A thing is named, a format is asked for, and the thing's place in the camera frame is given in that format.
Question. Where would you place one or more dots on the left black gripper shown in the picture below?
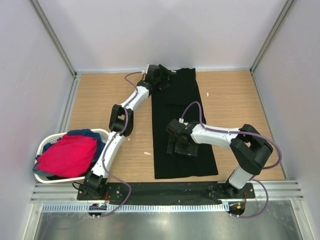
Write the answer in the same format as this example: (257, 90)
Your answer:
(166, 77)

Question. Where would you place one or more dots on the grey t shirt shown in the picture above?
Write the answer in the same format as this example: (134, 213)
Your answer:
(39, 172)

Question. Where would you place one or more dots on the aluminium frame post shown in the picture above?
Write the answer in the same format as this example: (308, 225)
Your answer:
(52, 35)
(280, 19)

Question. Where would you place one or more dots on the pink t shirt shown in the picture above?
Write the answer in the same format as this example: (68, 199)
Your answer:
(70, 157)

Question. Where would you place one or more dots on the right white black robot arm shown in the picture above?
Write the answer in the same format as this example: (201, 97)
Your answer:
(250, 149)

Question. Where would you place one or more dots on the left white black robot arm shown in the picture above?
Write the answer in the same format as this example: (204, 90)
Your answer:
(121, 126)

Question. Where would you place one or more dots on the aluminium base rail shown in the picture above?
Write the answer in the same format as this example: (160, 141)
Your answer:
(65, 192)

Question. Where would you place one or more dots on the left aluminium frame post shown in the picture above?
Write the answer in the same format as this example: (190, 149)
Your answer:
(52, 35)

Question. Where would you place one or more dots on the black t shirt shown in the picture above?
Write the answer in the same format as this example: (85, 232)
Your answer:
(175, 111)

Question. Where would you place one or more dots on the right aluminium frame post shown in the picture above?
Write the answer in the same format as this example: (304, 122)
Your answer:
(280, 19)

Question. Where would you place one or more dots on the blue t shirt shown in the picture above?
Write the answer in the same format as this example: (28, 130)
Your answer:
(98, 134)

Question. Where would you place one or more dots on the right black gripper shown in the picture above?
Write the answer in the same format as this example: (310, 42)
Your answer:
(192, 150)

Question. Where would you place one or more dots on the white perforated laundry basket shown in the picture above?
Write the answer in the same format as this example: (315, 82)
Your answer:
(57, 179)

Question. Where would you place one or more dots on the slotted grey cable duct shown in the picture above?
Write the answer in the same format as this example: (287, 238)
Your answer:
(100, 208)

